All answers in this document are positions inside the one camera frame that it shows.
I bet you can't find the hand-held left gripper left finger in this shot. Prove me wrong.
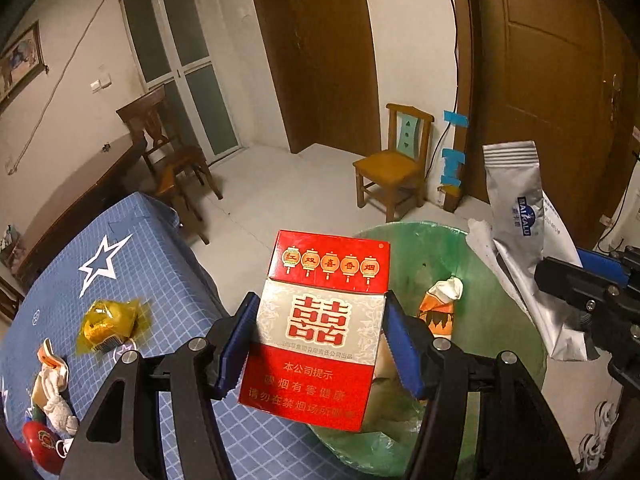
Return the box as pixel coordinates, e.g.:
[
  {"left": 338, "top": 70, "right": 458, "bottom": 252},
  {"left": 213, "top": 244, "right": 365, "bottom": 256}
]
[{"left": 59, "top": 291, "right": 261, "bottom": 480}]

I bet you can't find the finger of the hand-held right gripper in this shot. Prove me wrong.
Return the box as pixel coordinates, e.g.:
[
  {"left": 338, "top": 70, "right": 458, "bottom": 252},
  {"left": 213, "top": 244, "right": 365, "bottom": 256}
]
[
  {"left": 533, "top": 256, "right": 623, "bottom": 313},
  {"left": 575, "top": 246, "right": 640, "bottom": 286}
]

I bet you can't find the brown panel door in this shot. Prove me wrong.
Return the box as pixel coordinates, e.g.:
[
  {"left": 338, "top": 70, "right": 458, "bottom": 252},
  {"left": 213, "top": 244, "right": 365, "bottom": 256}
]
[{"left": 450, "top": 0, "right": 640, "bottom": 271}]

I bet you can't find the framed wall picture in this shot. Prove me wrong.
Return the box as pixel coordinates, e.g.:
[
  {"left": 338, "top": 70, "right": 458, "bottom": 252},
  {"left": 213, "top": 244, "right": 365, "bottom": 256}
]
[{"left": 0, "top": 21, "right": 47, "bottom": 116}]

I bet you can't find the white tissue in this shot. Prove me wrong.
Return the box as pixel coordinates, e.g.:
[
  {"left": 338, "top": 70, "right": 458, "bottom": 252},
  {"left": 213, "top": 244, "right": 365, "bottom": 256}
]
[{"left": 41, "top": 372, "right": 79, "bottom": 435}]

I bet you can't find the round wooden dining table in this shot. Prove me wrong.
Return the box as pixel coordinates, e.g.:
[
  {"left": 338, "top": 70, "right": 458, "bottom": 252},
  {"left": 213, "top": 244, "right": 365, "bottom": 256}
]
[{"left": 10, "top": 137, "right": 148, "bottom": 291}]

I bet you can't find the yellow plastic wrapper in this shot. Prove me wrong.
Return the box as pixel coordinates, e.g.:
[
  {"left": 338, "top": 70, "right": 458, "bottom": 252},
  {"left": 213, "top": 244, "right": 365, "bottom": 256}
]
[{"left": 75, "top": 298, "right": 153, "bottom": 356}]

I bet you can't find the red round container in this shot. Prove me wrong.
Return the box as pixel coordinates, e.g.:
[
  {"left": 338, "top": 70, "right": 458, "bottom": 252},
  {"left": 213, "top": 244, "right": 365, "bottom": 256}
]
[{"left": 22, "top": 419, "right": 68, "bottom": 473}]

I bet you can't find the silver foil pouch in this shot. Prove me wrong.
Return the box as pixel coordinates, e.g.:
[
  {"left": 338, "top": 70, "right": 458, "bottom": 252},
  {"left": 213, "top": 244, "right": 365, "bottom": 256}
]
[{"left": 482, "top": 141, "right": 547, "bottom": 281}]

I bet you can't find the cream bread piece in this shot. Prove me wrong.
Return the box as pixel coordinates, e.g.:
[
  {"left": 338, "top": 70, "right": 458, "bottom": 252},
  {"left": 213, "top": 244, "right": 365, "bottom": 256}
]
[{"left": 370, "top": 345, "right": 421, "bottom": 411}]

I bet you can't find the round bin with green bag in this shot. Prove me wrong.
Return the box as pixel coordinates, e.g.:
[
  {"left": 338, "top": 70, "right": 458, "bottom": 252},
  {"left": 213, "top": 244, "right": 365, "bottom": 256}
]
[{"left": 307, "top": 220, "right": 548, "bottom": 476}]

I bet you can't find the dark wooden dining chair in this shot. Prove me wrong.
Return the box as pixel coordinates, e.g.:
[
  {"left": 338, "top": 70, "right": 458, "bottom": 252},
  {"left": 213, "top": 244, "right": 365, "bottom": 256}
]
[{"left": 116, "top": 84, "right": 224, "bottom": 246}]

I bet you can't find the small chair with green back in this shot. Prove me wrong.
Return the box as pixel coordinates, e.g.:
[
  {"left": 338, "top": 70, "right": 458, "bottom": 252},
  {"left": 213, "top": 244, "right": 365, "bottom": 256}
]
[{"left": 352, "top": 102, "right": 435, "bottom": 223}]

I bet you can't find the blue star-print tablecloth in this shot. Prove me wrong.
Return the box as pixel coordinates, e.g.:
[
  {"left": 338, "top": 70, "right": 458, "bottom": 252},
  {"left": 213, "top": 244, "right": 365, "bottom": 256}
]
[{"left": 0, "top": 191, "right": 351, "bottom": 480}]

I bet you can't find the blue tape patch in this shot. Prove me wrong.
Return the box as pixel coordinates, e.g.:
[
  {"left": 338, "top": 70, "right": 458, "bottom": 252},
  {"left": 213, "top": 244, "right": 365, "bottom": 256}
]
[{"left": 441, "top": 149, "right": 467, "bottom": 186}]

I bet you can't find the red cigarette pack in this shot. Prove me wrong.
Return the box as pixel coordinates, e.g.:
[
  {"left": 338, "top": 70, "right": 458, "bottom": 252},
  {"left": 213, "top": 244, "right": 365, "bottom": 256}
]
[{"left": 237, "top": 230, "right": 392, "bottom": 433}]

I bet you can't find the orange and white packet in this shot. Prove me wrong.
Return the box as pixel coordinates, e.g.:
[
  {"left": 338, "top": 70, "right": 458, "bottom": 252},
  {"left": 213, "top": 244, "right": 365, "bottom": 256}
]
[{"left": 418, "top": 276, "right": 464, "bottom": 337}]

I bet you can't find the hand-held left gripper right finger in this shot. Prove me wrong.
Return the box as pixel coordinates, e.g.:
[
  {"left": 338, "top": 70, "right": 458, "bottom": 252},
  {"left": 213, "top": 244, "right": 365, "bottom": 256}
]
[{"left": 384, "top": 290, "right": 576, "bottom": 480}]

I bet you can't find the brown wooden door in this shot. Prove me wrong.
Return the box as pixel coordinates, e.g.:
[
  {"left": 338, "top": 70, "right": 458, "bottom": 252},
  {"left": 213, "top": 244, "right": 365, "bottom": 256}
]
[{"left": 245, "top": 0, "right": 378, "bottom": 153}]

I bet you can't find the black wall cable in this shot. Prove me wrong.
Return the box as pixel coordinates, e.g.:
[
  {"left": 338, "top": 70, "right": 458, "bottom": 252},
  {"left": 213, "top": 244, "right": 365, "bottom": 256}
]
[{"left": 444, "top": 0, "right": 462, "bottom": 196}]

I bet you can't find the white wall cable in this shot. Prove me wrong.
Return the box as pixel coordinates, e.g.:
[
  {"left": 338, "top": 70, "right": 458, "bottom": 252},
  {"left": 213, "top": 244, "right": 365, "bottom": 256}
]
[{"left": 5, "top": 0, "right": 121, "bottom": 176}]

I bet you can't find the frosted glass double door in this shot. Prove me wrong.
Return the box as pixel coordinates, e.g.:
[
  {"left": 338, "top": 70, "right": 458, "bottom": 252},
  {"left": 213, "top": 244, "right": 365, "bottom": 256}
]
[{"left": 117, "top": 0, "right": 246, "bottom": 166}]

